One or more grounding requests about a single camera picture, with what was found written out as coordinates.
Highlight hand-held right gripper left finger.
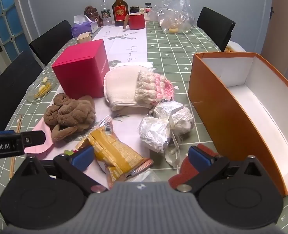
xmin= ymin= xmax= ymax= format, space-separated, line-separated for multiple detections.
xmin=13 ymin=146 xmax=109 ymax=197

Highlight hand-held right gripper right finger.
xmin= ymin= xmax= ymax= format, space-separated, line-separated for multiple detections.
xmin=169 ymin=146 xmax=274 ymax=197

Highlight yellow snack packet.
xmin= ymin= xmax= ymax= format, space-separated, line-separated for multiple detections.
xmin=76 ymin=116 xmax=155 ymax=188

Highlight brown plush toy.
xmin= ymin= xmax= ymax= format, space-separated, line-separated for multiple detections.
xmin=44 ymin=93 xmax=96 ymax=142

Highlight silver foil bundle with ribbon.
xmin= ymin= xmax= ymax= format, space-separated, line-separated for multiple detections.
xmin=138 ymin=101 xmax=195 ymax=168

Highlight orange cardboard box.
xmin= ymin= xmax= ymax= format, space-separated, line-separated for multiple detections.
xmin=188 ymin=52 xmax=288 ymax=197

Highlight cream towel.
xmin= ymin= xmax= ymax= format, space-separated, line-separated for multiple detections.
xmin=104 ymin=62 xmax=154 ymax=111

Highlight pink placemat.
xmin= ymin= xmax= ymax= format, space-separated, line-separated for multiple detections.
xmin=24 ymin=119 xmax=61 ymax=154

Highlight wooden chopstick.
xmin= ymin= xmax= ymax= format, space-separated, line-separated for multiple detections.
xmin=9 ymin=115 xmax=22 ymax=181

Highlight red felt piece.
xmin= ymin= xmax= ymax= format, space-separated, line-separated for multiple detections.
xmin=168 ymin=144 xmax=223 ymax=193

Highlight black chair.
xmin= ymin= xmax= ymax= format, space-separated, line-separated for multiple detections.
xmin=0 ymin=51 xmax=43 ymax=133
xmin=197 ymin=7 xmax=236 ymax=52
xmin=29 ymin=20 xmax=74 ymax=66

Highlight glass dish with peels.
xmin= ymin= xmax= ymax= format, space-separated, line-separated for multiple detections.
xmin=26 ymin=74 xmax=59 ymax=102

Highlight red square box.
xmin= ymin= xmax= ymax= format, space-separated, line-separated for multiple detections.
xmin=52 ymin=39 xmax=110 ymax=98

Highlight pink and cream knitted hat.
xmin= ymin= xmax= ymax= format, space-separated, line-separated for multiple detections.
xmin=135 ymin=70 xmax=174 ymax=108

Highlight green checked tablecloth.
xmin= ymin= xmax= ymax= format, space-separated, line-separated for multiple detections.
xmin=0 ymin=21 xmax=288 ymax=234

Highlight small wooden box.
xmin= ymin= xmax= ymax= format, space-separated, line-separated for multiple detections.
xmin=76 ymin=32 xmax=93 ymax=44

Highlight glass paned door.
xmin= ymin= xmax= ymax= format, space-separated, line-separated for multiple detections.
xmin=0 ymin=0 xmax=25 ymax=65

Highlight purple tissue box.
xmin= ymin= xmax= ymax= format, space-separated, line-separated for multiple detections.
xmin=71 ymin=15 xmax=99 ymax=37

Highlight white printed table runner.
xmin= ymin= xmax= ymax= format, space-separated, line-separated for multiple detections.
xmin=59 ymin=26 xmax=150 ymax=176

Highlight brown bear figurine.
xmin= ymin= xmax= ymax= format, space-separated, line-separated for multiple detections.
xmin=84 ymin=5 xmax=103 ymax=27

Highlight clear plastic water bottle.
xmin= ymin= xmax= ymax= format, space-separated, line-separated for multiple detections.
xmin=100 ymin=0 xmax=113 ymax=26

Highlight clear plastic bag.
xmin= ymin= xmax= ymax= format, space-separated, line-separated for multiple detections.
xmin=151 ymin=0 xmax=196 ymax=34

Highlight brown liquor bottle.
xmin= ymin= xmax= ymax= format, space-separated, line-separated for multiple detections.
xmin=112 ymin=0 xmax=130 ymax=27

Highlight wooden door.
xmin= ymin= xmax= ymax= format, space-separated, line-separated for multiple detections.
xmin=261 ymin=0 xmax=288 ymax=83

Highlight red mug with wooden handle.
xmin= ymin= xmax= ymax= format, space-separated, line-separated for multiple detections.
xmin=123 ymin=13 xmax=146 ymax=30

